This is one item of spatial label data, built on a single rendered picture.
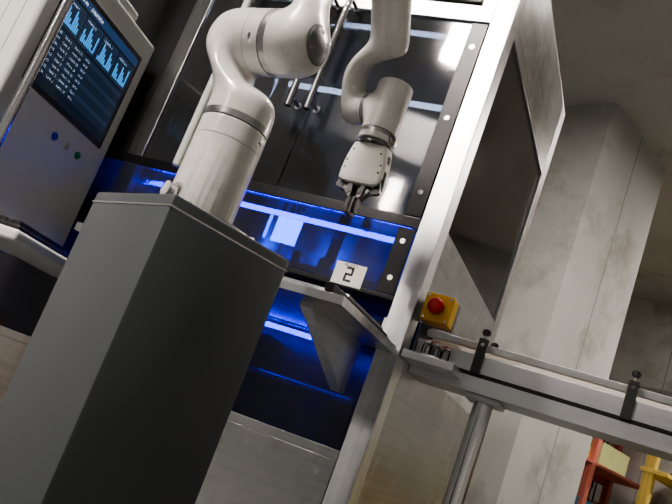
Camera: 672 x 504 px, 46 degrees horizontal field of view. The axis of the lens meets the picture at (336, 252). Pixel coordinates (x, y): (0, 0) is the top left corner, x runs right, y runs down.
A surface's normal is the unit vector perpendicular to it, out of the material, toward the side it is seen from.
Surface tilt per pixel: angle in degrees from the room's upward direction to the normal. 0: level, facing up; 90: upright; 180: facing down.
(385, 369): 90
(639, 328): 90
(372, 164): 92
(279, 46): 128
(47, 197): 90
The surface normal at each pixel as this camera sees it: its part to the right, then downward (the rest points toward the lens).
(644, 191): 0.69, 0.07
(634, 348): -0.64, -0.41
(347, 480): -0.32, -0.35
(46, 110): 0.92, 0.27
